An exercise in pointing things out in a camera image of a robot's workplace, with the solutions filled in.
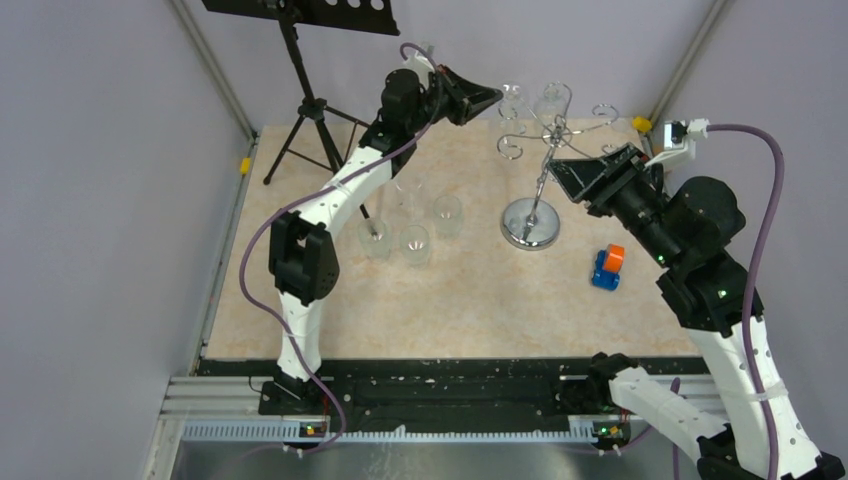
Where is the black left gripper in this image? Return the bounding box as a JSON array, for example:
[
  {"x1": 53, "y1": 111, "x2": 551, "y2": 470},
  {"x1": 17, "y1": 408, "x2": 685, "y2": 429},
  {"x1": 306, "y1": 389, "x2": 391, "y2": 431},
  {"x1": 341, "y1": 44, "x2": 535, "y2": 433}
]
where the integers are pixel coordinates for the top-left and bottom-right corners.
[{"x1": 406, "y1": 64, "x2": 502, "y2": 135}]

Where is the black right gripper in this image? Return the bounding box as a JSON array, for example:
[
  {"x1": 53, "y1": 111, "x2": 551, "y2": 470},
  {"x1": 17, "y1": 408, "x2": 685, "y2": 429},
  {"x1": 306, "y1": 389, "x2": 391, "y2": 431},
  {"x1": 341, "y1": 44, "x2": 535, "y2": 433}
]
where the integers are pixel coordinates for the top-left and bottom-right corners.
[{"x1": 546, "y1": 142, "x2": 681, "y2": 269}]

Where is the ribbed clear wine glass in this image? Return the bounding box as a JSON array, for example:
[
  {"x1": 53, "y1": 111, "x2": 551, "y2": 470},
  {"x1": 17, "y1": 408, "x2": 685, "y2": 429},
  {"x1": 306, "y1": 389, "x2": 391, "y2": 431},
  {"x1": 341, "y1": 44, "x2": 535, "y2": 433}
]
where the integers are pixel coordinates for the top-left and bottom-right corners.
[{"x1": 357, "y1": 218, "x2": 392, "y2": 262}]

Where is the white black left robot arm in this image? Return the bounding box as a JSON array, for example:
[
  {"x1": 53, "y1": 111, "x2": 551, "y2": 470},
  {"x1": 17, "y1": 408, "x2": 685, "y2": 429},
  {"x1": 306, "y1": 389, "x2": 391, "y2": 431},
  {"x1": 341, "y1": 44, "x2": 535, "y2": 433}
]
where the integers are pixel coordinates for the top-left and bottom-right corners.
[{"x1": 268, "y1": 66, "x2": 503, "y2": 414}]

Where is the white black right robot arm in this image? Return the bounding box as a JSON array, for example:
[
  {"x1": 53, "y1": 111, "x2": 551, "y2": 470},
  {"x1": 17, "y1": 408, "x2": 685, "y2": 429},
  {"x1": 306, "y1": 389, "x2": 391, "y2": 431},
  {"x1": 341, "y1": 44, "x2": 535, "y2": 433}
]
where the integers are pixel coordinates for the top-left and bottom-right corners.
[{"x1": 547, "y1": 145, "x2": 846, "y2": 479}]

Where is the chrome wine glass rack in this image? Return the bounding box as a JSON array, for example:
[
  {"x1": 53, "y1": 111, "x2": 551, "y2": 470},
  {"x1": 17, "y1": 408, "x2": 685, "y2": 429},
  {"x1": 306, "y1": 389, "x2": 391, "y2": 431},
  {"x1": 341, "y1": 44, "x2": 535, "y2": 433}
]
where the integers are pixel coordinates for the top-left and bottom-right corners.
[{"x1": 495, "y1": 82, "x2": 620, "y2": 251}]

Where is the left rear wine glass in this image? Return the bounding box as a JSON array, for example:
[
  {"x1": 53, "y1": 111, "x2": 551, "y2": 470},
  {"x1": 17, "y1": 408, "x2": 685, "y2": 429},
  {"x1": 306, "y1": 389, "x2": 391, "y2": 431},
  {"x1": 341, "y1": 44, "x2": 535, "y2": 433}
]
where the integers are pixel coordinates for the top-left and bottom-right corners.
[{"x1": 532, "y1": 82, "x2": 571, "y2": 130}]

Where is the yellow corner clamp right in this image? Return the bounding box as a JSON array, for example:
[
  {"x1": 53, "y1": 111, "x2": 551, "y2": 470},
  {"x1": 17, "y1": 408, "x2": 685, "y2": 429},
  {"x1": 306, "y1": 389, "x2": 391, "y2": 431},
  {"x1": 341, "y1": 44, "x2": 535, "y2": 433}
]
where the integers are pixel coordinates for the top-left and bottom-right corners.
[{"x1": 631, "y1": 116, "x2": 654, "y2": 134}]

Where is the blue orange toy truck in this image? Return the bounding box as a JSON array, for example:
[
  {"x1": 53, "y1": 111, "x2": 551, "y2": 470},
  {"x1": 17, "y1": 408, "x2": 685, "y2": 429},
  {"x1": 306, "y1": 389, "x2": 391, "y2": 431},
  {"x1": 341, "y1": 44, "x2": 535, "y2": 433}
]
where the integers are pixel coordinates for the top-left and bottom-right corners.
[{"x1": 591, "y1": 244, "x2": 625, "y2": 291}]

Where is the black music stand tripod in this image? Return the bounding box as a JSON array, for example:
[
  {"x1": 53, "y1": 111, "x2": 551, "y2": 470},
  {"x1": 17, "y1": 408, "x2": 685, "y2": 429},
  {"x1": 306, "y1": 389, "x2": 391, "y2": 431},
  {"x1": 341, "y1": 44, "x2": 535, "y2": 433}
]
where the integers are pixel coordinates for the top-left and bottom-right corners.
[{"x1": 201, "y1": 0, "x2": 403, "y2": 220}]

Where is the yellow clamp left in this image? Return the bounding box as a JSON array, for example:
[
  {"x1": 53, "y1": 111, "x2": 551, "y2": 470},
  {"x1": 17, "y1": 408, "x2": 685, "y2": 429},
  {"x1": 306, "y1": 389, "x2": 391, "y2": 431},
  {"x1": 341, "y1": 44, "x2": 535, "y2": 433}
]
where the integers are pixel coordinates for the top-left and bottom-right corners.
[{"x1": 239, "y1": 157, "x2": 252, "y2": 176}]

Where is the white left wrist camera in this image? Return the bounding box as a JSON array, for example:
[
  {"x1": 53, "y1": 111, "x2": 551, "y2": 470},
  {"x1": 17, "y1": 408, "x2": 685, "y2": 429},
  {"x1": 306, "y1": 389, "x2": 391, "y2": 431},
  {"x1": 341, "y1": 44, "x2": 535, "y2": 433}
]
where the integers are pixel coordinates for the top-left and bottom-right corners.
[{"x1": 400, "y1": 42, "x2": 434, "y2": 83}]

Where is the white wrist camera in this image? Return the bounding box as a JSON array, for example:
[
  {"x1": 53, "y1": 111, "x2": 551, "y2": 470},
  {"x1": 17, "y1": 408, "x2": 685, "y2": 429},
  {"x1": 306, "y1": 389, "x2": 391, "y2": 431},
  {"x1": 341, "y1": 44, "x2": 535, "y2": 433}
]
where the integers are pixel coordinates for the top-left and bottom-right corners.
[
  {"x1": 400, "y1": 42, "x2": 434, "y2": 83},
  {"x1": 645, "y1": 118, "x2": 710, "y2": 171}
]

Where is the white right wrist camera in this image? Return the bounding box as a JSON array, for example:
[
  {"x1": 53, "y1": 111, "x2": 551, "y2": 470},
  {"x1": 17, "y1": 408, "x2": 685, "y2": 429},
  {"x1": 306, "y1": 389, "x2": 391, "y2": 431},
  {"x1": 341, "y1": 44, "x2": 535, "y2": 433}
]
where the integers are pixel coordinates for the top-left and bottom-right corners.
[{"x1": 645, "y1": 118, "x2": 710, "y2": 171}]

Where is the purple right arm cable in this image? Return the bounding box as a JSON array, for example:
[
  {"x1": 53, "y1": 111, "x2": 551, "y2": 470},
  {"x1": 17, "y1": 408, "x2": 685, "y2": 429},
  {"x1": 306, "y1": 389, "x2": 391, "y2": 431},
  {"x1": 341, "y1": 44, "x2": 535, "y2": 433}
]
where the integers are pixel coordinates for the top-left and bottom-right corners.
[{"x1": 669, "y1": 123, "x2": 787, "y2": 480}]

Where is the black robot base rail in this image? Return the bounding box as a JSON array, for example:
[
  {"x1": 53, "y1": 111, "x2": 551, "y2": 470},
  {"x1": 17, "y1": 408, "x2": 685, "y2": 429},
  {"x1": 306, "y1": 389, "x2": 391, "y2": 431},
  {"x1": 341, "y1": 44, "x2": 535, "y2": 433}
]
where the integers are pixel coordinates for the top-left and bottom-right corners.
[{"x1": 196, "y1": 357, "x2": 635, "y2": 443}]

